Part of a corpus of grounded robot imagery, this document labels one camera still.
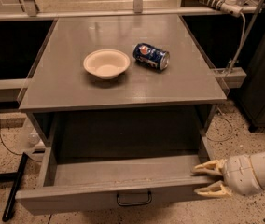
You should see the white paper bowl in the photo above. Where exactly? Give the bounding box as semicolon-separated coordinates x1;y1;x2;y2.
83;49;131;79

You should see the blue pepsi can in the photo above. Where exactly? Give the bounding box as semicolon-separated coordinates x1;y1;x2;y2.
132;43;170;71

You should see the black floor cable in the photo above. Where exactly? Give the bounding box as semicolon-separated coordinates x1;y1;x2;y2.
0;107;24;157

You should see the grey top drawer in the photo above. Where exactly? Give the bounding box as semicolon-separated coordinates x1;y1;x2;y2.
16;137;214;215

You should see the white power cable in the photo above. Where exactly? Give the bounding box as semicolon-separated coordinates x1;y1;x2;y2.
224;12;247;77

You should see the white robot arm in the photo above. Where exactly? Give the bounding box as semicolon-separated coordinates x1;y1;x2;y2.
192;152;265;198

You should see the grey drawer cabinet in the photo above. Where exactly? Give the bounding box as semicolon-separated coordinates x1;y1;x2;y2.
18;14;228;161

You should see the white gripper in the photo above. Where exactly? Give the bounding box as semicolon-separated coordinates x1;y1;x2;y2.
191;155;263;198

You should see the black metal floor stand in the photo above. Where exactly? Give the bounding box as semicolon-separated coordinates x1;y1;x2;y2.
0;153;28;222

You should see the black top drawer handle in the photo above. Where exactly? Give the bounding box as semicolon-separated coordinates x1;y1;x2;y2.
116;191;152;207

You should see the white power strip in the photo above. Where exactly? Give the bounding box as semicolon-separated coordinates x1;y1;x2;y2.
197;0;243;17

